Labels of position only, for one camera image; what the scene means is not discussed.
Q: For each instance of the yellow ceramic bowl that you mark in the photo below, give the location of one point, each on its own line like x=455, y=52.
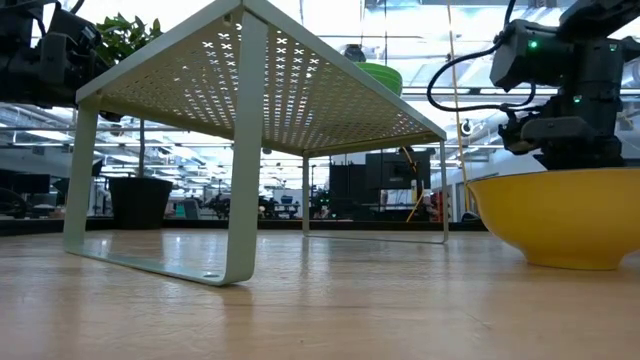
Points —
x=565, y=220

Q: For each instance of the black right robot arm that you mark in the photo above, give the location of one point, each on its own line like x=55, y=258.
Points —
x=530, y=60

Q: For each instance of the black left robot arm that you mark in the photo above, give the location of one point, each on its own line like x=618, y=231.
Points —
x=20, y=65

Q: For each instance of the green leafy plant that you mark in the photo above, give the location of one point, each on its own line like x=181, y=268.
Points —
x=125, y=37

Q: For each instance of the black monitor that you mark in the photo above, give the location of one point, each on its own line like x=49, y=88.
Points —
x=31, y=183

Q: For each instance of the round white ceiling device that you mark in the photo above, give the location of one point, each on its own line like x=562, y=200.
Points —
x=466, y=127

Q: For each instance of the black plant pot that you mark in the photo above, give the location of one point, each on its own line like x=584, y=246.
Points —
x=140, y=202

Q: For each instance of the black panel screens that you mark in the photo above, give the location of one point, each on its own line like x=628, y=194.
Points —
x=350, y=185

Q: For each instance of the black ceiling device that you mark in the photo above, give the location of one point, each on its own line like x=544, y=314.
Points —
x=355, y=52

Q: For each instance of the pale green perforated metal shelf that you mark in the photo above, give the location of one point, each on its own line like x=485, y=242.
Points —
x=320, y=100

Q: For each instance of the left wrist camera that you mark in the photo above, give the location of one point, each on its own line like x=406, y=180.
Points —
x=75, y=27

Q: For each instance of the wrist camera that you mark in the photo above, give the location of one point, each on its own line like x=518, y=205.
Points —
x=535, y=132
x=75, y=27

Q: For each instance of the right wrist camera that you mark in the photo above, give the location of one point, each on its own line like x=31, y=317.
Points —
x=535, y=132

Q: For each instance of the black table edge rail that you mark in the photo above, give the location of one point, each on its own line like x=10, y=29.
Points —
x=225, y=225

